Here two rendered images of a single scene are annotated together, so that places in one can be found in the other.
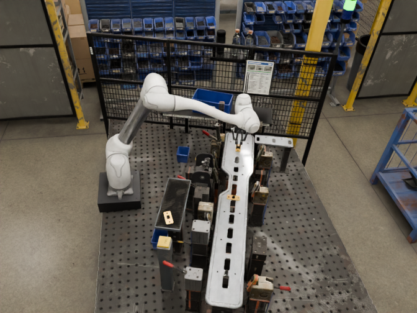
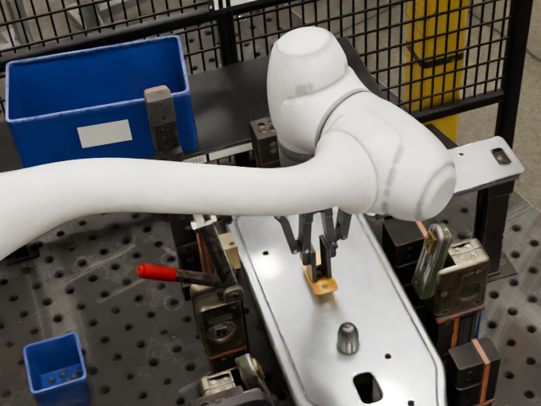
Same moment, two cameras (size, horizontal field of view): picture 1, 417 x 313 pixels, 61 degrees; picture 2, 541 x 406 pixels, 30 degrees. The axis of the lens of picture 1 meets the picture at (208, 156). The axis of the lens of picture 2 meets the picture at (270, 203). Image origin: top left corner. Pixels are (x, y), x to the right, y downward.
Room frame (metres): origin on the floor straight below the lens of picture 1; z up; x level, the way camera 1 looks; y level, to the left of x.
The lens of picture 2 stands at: (1.05, 0.17, 2.22)
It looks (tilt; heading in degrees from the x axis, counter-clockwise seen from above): 46 degrees down; 341
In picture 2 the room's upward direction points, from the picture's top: 6 degrees counter-clockwise
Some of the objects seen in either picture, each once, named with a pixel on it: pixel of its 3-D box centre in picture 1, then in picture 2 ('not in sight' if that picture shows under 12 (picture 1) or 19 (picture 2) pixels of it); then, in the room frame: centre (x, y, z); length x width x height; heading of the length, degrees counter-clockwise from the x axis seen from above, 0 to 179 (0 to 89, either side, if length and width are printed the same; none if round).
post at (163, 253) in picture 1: (165, 266); not in sight; (1.05, 0.21, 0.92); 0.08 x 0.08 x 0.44; 85
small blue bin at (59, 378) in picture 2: (183, 154); (59, 376); (2.18, 0.21, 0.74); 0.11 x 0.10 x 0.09; 175
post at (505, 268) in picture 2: (285, 157); (489, 218); (2.09, -0.61, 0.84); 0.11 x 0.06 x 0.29; 85
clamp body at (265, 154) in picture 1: (263, 171); (452, 324); (1.90, -0.41, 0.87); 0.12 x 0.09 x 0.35; 85
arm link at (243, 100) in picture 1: (243, 106); (314, 91); (1.96, -0.21, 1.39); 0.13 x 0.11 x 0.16; 16
